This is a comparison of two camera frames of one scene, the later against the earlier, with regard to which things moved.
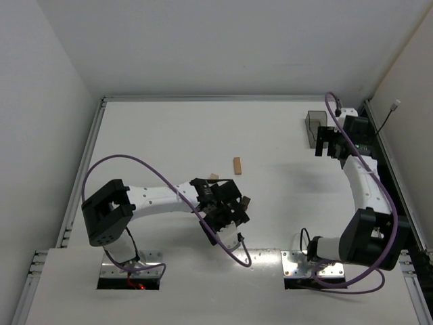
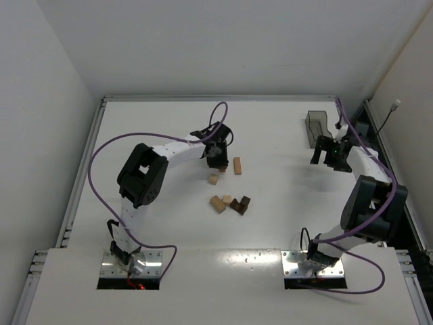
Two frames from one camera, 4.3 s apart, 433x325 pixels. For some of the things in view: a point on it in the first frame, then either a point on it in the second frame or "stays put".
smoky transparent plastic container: (313, 120) stays put
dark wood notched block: (245, 202) stays put
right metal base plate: (295, 264) stays put
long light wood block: (237, 166) stays put
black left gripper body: (229, 206) to (218, 161)
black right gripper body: (330, 142) to (325, 145)
